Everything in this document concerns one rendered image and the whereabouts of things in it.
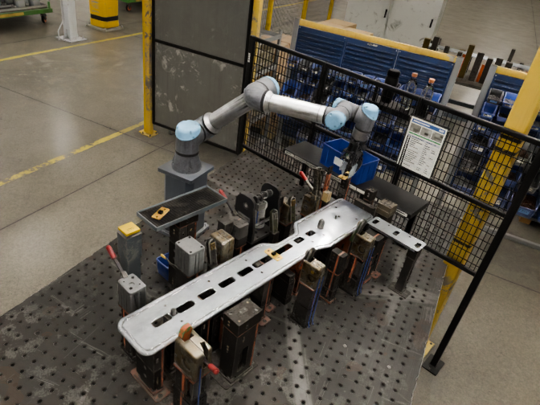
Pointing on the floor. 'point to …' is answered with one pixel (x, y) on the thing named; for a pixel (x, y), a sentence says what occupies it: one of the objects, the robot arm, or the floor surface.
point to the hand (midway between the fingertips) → (347, 173)
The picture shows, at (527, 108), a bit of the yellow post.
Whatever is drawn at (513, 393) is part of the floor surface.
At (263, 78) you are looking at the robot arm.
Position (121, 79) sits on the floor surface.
